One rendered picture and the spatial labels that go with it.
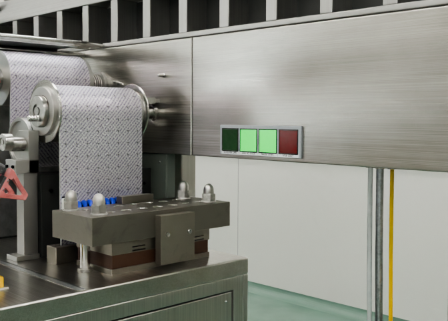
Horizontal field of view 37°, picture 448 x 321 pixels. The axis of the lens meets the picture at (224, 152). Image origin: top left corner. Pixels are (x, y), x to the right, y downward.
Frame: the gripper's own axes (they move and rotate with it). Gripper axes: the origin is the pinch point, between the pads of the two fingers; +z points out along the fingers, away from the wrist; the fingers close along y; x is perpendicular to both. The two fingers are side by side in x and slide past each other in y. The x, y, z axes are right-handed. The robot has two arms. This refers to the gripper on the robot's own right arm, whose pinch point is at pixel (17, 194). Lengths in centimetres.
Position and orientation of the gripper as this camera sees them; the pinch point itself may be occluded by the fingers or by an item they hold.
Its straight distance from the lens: 153.0
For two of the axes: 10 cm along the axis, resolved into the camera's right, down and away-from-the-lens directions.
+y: 7.1, 0.3, -7.0
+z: 6.0, 5.0, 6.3
